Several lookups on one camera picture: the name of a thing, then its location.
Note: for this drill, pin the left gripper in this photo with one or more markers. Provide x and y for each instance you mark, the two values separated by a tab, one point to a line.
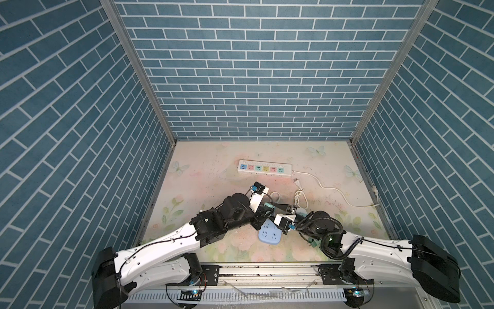
260	212

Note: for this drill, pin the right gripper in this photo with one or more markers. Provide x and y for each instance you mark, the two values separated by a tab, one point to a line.
279	223

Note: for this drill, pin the blue square power socket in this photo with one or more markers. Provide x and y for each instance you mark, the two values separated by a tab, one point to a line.
270	233

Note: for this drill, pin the long white power strip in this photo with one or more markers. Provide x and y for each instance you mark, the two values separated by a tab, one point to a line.
264	168

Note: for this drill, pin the green USB charger plug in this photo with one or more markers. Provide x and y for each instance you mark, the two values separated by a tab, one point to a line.
314	243

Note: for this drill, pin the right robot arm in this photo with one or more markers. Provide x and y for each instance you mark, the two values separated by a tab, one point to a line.
416	262

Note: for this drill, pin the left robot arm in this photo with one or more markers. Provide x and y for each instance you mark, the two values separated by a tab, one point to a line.
173	247

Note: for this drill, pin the white square power socket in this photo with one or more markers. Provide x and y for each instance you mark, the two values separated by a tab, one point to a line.
301	211

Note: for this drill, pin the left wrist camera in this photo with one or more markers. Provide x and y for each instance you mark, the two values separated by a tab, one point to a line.
258	188

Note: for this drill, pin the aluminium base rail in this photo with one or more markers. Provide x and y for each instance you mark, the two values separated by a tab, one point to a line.
184	283

